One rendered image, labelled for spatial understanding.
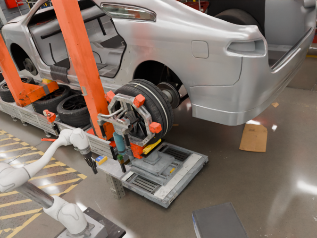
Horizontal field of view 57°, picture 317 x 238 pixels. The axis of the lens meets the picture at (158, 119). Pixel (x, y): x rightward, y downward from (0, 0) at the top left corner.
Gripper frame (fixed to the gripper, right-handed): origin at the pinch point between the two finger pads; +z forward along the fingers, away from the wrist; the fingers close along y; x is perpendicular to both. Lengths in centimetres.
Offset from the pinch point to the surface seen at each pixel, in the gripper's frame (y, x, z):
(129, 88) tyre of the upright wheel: -7, 73, -39
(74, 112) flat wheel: -148, 94, 22
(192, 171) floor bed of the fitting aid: 30, 93, 74
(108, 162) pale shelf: -32, 36, 31
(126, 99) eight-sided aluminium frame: -4, 62, -33
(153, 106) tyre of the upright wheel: 19, 71, -23
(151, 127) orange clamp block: 21, 59, -8
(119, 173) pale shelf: -9.4, 28.5, 32.3
